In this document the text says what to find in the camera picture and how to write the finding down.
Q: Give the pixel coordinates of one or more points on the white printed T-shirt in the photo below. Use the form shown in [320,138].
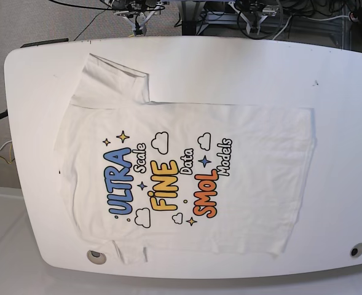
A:
[138,174]

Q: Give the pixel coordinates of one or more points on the table cable grommet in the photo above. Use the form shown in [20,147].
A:
[96,257]
[356,251]

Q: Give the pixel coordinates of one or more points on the right table cable grommet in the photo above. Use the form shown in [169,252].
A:
[356,251]

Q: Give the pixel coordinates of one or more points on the left table cable grommet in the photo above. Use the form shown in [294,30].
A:
[96,257]

